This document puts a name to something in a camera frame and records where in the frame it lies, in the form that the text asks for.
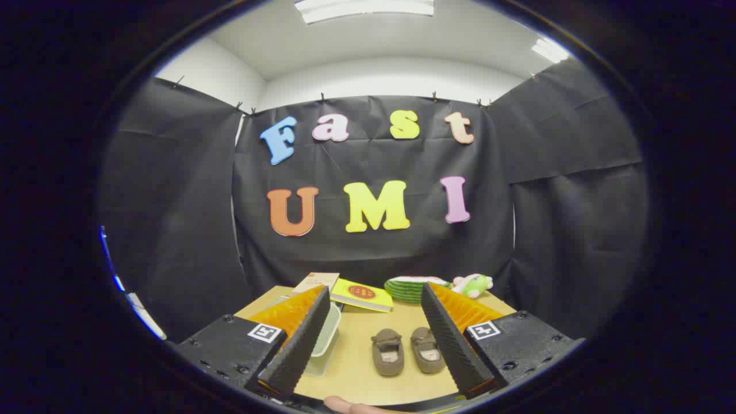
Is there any cream fabric storage box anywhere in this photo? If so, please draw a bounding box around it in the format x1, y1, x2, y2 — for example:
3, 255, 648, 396
267, 295, 343, 378

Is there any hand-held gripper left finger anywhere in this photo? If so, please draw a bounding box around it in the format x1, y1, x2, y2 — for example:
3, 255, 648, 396
172, 286, 332, 403

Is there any long ceiling light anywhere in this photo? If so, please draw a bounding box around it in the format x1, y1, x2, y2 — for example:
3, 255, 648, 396
294, 0, 435, 25
531, 37, 570, 64

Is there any black backdrop cloth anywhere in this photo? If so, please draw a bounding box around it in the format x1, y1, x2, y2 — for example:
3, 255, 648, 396
98, 57, 650, 346

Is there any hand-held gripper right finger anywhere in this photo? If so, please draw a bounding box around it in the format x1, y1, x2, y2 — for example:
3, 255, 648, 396
420, 282, 586, 400

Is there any pink and green plush toy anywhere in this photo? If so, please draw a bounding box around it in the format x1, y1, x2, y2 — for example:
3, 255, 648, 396
451, 274, 494, 298

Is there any brown fuzzy shoe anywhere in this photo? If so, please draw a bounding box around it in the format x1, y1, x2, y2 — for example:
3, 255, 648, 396
371, 328, 405, 377
410, 327, 446, 374

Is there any beige book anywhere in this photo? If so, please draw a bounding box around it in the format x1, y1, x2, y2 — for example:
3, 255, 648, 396
292, 272, 340, 295

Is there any watermelon slice plush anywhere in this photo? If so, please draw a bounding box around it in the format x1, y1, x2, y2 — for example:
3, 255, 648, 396
384, 276, 452, 304

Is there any yellow book with red circle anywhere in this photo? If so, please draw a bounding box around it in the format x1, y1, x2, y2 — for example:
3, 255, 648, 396
330, 278, 394, 313

